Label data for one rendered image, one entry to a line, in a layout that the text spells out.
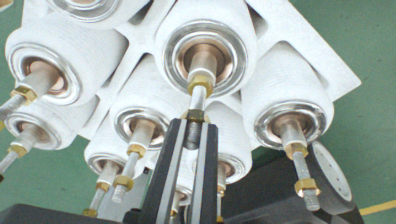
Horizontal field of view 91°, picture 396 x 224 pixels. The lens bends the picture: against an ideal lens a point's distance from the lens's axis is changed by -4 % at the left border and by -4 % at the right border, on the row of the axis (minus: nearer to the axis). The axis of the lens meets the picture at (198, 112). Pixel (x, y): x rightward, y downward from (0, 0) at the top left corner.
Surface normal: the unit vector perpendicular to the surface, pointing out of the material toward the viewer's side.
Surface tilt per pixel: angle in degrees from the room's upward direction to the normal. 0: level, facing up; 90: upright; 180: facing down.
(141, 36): 0
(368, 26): 0
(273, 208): 46
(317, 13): 0
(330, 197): 25
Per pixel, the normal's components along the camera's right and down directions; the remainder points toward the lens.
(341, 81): -0.11, 0.66
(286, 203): -0.63, 0.08
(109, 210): 0.60, -0.55
